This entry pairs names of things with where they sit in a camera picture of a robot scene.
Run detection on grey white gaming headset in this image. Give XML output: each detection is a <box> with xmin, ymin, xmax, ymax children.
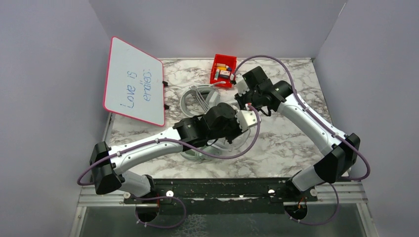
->
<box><xmin>180</xmin><ymin>84</ymin><xmax>220</xmax><ymax>117</ymax></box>

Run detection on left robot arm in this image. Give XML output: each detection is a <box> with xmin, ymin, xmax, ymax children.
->
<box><xmin>90</xmin><ymin>103</ymin><xmax>245</xmax><ymax>203</ymax></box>

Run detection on green headphones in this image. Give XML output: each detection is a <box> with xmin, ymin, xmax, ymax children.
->
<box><xmin>180</xmin><ymin>147</ymin><xmax>222</xmax><ymax>162</ymax></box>

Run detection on white green glue stick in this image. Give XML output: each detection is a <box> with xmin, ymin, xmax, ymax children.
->
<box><xmin>213</xmin><ymin>69</ymin><xmax>220</xmax><ymax>80</ymax></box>

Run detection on red plastic bin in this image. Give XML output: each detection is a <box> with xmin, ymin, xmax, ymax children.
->
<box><xmin>209</xmin><ymin>54</ymin><xmax>237</xmax><ymax>88</ymax></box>

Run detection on white small box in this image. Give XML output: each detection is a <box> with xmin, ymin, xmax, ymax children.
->
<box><xmin>218</xmin><ymin>71</ymin><xmax>231</xmax><ymax>79</ymax></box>

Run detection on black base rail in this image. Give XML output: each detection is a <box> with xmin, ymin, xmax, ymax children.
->
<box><xmin>124</xmin><ymin>178</ymin><xmax>321</xmax><ymax>215</ymax></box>

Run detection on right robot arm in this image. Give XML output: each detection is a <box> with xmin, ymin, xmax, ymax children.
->
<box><xmin>235</xmin><ymin>66</ymin><xmax>360</xmax><ymax>201</ymax></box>

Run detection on pink framed whiteboard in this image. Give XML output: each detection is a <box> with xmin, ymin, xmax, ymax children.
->
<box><xmin>102</xmin><ymin>37</ymin><xmax>165</xmax><ymax>126</ymax></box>

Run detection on white headphones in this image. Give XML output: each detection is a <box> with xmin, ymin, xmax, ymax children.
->
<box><xmin>210</xmin><ymin>129</ymin><xmax>251</xmax><ymax>152</ymax></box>

